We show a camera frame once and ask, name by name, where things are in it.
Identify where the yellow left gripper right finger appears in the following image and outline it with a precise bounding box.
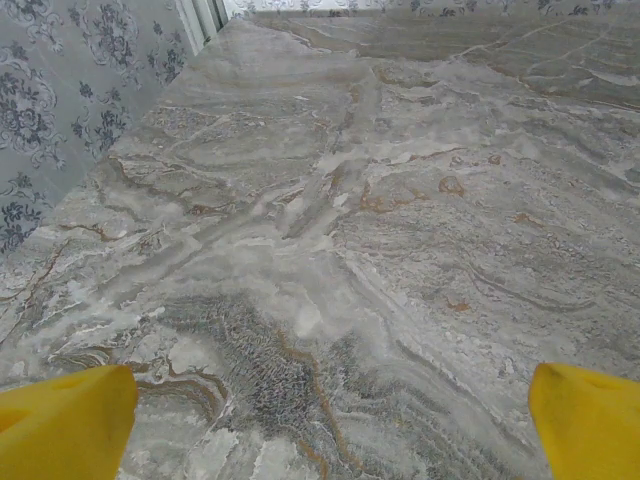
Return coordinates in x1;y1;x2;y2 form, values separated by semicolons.
528;362;640;480

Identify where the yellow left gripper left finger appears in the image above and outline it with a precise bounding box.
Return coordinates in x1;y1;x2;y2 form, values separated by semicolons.
0;364;139;480

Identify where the aluminium frame post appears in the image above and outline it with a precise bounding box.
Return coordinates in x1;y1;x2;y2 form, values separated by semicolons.
175;0;232;56

